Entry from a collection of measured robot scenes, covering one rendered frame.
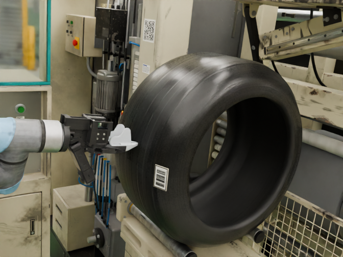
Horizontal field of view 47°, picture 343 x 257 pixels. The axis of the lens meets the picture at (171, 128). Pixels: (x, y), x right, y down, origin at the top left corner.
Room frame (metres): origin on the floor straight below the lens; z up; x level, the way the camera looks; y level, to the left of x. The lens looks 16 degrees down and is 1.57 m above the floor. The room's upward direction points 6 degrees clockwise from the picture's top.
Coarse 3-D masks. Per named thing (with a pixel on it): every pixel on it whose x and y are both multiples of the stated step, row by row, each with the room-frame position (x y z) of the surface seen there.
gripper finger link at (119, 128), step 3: (117, 126) 0.97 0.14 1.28; (120, 126) 0.97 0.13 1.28; (123, 126) 0.97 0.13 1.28; (114, 129) 0.96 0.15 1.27; (117, 129) 0.97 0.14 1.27; (120, 129) 0.97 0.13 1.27; (123, 129) 0.97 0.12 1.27; (111, 132) 0.96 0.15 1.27; (114, 132) 0.96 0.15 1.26; (117, 132) 0.97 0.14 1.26; (120, 132) 0.97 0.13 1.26; (111, 135) 0.96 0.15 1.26; (114, 135) 0.96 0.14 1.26; (117, 135) 0.96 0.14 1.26; (108, 141) 0.94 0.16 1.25; (132, 141) 0.98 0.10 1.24
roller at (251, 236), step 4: (256, 228) 1.15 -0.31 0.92; (252, 232) 1.14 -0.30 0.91; (256, 232) 1.13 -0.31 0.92; (260, 232) 1.13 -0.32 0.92; (248, 236) 1.15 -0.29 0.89; (252, 236) 1.13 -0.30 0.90; (256, 236) 1.13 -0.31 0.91; (260, 236) 1.13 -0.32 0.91; (252, 240) 1.14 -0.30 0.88; (256, 240) 1.12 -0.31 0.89; (260, 240) 1.13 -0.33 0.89
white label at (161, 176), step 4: (156, 168) 0.91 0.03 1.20; (160, 168) 0.90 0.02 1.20; (164, 168) 0.89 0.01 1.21; (156, 172) 0.91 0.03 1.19; (160, 172) 0.90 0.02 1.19; (164, 172) 0.89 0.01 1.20; (156, 176) 0.91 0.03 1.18; (160, 176) 0.90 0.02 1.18; (164, 176) 0.89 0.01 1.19; (156, 180) 0.90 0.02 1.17; (160, 180) 0.90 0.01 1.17; (164, 180) 0.89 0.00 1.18; (156, 184) 0.90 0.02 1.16; (160, 184) 0.90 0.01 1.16; (164, 184) 0.89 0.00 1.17; (160, 188) 0.90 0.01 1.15; (164, 188) 0.89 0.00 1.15
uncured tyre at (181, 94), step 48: (144, 96) 1.06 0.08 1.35; (192, 96) 0.96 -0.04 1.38; (240, 96) 1.01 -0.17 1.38; (288, 96) 1.12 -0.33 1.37; (144, 144) 0.95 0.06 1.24; (192, 144) 0.93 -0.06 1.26; (240, 144) 1.40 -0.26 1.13; (288, 144) 1.17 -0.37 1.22; (144, 192) 0.94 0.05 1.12; (192, 192) 1.29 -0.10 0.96; (240, 192) 1.29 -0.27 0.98; (192, 240) 0.97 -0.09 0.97
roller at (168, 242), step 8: (136, 208) 1.22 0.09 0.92; (136, 216) 1.20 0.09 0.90; (144, 216) 1.17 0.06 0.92; (144, 224) 1.15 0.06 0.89; (152, 224) 1.12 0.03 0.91; (152, 232) 1.11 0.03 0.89; (160, 232) 1.08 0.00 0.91; (160, 240) 1.07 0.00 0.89; (168, 240) 1.04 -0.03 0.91; (168, 248) 1.03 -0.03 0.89; (176, 248) 1.01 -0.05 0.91; (184, 248) 0.99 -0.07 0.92; (184, 256) 0.97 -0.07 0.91; (192, 256) 0.97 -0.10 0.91
